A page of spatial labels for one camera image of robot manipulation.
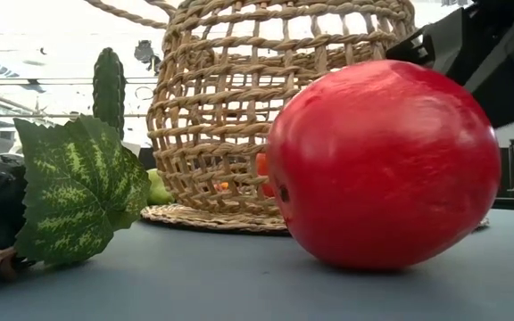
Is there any red round fruit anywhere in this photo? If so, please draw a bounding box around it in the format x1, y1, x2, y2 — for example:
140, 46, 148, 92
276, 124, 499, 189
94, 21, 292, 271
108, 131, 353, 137
265, 59, 502, 272

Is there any orange-red peach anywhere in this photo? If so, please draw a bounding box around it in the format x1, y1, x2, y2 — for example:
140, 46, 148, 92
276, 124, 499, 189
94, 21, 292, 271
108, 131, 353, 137
255, 152, 276, 199

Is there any woven wicker basket with handles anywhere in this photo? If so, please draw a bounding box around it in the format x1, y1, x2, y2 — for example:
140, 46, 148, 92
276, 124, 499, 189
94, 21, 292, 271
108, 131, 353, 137
82, 0, 417, 218

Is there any yellow-green pear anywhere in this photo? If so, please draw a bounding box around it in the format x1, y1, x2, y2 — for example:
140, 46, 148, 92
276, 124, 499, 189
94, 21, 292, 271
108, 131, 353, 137
146, 168, 173, 207

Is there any round woven straw placemat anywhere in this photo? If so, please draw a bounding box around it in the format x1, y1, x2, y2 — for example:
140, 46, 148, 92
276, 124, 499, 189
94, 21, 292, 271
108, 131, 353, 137
140, 202, 490, 236

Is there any black ceiling-hung device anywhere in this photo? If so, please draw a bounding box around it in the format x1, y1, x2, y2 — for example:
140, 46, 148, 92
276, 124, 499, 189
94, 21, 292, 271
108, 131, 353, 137
134, 39, 168, 77

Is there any green artificial cactus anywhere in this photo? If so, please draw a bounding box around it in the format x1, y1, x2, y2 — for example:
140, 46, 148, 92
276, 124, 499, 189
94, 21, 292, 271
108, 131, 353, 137
91, 46, 128, 142

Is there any black grape bunch with leaf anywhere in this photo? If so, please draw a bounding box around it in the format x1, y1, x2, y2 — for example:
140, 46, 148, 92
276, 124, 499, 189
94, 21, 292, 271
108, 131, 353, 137
0, 114, 152, 284

